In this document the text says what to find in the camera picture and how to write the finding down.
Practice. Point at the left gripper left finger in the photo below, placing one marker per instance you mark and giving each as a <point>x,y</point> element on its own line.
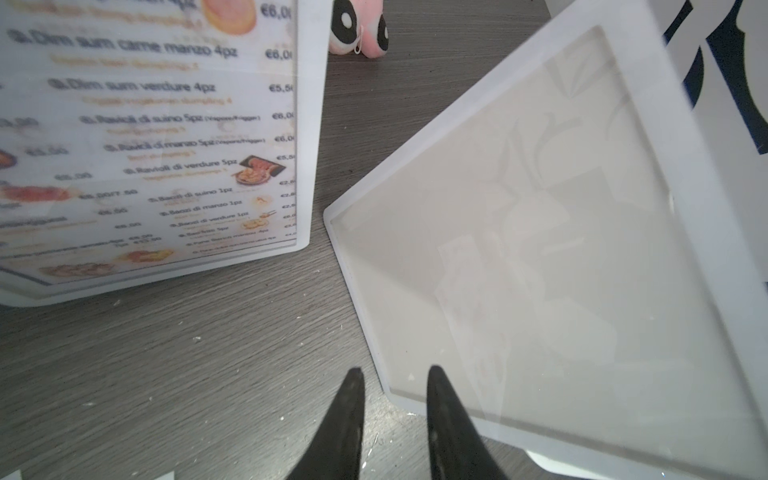
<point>335,450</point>

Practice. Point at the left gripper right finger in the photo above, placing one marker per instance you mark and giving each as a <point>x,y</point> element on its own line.
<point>456,449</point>

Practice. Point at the dim sum menu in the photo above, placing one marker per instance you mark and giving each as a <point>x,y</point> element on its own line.
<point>144,138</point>

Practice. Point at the pink striped plush toy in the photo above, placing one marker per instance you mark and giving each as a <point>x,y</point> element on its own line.
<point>358,26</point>

